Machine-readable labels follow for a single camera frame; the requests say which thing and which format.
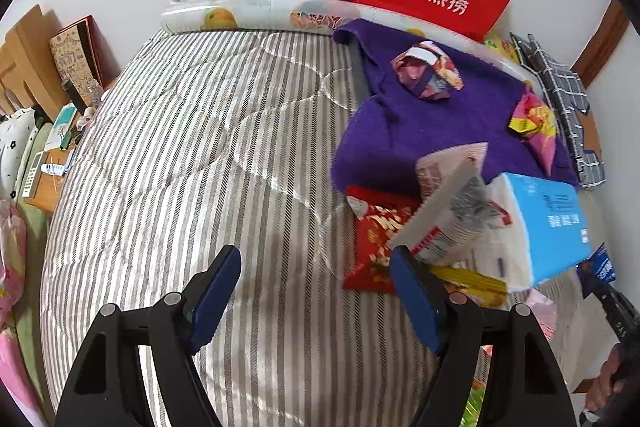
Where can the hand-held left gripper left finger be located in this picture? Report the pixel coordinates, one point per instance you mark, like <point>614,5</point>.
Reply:
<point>217,297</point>

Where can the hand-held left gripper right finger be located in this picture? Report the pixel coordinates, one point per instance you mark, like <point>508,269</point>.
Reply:
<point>415,297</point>

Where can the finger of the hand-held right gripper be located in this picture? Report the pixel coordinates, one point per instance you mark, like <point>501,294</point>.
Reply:
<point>597,291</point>

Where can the blue snack packet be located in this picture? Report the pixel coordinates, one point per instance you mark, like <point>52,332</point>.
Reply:
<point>600,263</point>

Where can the silver snack packet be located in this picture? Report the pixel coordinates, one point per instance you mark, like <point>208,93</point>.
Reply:
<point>450,217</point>

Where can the white red snack packet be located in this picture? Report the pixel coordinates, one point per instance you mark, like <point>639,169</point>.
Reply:
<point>440,167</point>

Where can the person's right hand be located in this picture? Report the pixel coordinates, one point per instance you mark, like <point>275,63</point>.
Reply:
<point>602,379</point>

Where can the flat yellow snack packet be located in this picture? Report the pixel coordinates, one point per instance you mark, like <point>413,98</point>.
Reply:
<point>475,282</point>

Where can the red gold snack packet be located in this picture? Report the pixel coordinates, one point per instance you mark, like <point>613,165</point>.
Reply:
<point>375,232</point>

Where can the blue tissue pack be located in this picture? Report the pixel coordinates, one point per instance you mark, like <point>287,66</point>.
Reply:
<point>550,217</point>

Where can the striped quilt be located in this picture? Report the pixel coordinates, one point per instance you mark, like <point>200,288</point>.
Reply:
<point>200,157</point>

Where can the purple towel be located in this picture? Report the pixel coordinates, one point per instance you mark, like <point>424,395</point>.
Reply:
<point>400,132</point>

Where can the pink yellow snack packet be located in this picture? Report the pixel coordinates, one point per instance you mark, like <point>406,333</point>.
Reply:
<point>535,122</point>

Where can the plaid cloth with star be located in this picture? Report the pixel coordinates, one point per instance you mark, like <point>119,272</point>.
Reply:
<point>565,97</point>

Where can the wooden nightstand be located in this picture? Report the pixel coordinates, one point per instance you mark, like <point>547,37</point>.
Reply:
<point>47,192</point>

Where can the pink cloth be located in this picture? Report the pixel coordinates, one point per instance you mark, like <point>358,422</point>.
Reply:
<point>10,257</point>

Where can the white remote control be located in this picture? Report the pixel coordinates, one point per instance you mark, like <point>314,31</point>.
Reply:
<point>33,174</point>

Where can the purple red snack packet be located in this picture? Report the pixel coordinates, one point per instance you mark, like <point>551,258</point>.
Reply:
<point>425,69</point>

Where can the teal box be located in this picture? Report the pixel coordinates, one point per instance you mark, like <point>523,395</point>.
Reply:
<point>64,122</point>

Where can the clear plastic bottle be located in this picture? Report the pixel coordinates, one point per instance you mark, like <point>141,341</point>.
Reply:
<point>92,93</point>

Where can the white flower print pillow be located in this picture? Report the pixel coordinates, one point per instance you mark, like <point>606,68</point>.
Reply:
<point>17,147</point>

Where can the illustrated book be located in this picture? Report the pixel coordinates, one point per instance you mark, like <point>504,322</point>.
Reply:
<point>75,52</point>

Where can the floral print rolled pillow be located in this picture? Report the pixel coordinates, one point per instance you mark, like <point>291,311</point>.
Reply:
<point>260,14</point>

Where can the brown wooden door frame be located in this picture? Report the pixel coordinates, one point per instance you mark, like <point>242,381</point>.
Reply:
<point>600,42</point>

